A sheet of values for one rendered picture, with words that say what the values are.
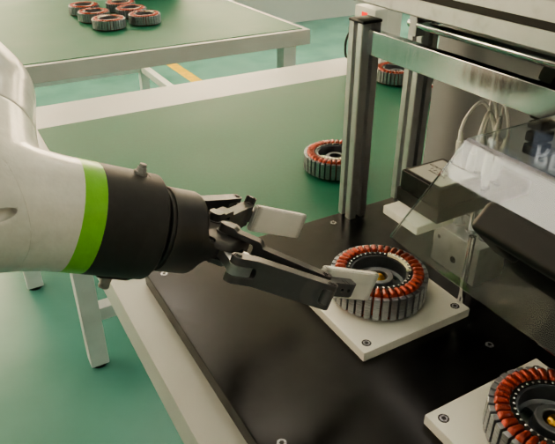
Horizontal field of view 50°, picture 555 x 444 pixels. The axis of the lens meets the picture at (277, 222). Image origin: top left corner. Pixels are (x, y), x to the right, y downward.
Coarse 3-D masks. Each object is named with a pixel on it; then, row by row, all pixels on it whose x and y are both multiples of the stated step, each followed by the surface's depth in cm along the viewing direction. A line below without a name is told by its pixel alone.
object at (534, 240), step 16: (496, 208) 31; (480, 224) 31; (496, 224) 30; (512, 224) 30; (528, 224) 29; (496, 240) 30; (512, 240) 29; (528, 240) 29; (544, 240) 28; (512, 256) 32; (528, 256) 28; (544, 256) 28; (544, 272) 28
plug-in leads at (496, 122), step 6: (480, 102) 68; (474, 108) 68; (504, 108) 67; (468, 114) 68; (486, 114) 67; (492, 114) 68; (498, 114) 69; (462, 120) 69; (486, 120) 69; (492, 120) 69; (498, 120) 66; (462, 126) 69; (480, 126) 67; (486, 126) 69; (492, 126) 70; (498, 126) 66; (462, 132) 69; (480, 132) 67; (462, 138) 70; (456, 144) 70; (456, 150) 70
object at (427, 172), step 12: (408, 168) 68; (420, 168) 68; (432, 168) 68; (408, 180) 67; (420, 180) 65; (432, 180) 65; (396, 192) 69; (408, 192) 68; (420, 192) 66; (396, 204) 69; (408, 204) 68; (396, 216) 67
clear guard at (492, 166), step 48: (480, 144) 37; (528, 144) 37; (432, 192) 38; (480, 192) 36; (528, 192) 34; (432, 240) 36; (480, 240) 34; (480, 288) 33; (528, 288) 31; (528, 336) 30
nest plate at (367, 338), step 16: (432, 288) 71; (336, 304) 69; (432, 304) 69; (448, 304) 69; (336, 320) 66; (352, 320) 66; (368, 320) 66; (400, 320) 66; (416, 320) 66; (432, 320) 66; (448, 320) 67; (352, 336) 64; (368, 336) 64; (384, 336) 64; (400, 336) 64; (416, 336) 65; (368, 352) 62
